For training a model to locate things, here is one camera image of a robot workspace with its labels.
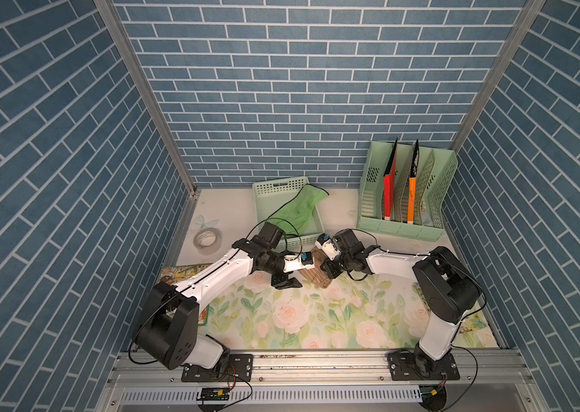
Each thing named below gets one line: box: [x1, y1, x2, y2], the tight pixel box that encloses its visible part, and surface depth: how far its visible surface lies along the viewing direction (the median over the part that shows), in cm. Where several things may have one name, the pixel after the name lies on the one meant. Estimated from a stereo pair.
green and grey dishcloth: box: [267, 183, 330, 237], surface depth 108 cm
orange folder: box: [407, 139, 420, 225], surface depth 91 cm
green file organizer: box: [356, 141, 459, 243], surface depth 107 cm
